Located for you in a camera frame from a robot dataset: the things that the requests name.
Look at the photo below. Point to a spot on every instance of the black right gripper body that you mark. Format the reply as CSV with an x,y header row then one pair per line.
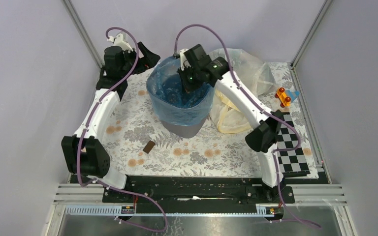
x,y
190,80

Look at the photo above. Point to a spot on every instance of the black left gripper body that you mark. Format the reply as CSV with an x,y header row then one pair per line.
x,y
130,58

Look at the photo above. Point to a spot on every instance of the blue plastic trash bag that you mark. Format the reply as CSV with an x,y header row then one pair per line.
x,y
176,97

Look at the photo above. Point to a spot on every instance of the translucent white plastic bag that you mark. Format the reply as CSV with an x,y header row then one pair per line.
x,y
236,106

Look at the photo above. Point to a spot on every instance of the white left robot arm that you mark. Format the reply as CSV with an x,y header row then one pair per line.
x,y
86,142

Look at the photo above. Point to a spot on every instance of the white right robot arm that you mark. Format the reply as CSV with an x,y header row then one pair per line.
x,y
263,139

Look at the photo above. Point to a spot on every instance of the grey mesh trash bin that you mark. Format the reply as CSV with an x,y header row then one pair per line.
x,y
182,104

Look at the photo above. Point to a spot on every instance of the floral patterned table mat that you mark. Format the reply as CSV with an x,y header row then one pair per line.
x,y
209,153

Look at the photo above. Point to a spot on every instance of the brown rectangular block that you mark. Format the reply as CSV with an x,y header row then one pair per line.
x,y
148,147

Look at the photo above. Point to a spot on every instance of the orange toy block car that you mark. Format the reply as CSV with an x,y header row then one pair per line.
x,y
281,95

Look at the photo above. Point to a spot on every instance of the blue toy piece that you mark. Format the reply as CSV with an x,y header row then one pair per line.
x,y
293,95

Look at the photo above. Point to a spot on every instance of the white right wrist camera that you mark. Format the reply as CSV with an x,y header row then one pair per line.
x,y
184,63

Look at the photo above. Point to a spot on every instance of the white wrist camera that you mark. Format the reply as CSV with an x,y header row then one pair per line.
x,y
184,63
120,41

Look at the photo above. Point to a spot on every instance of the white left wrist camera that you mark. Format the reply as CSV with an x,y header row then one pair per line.
x,y
120,41

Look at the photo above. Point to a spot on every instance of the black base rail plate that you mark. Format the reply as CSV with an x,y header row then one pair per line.
x,y
186,195

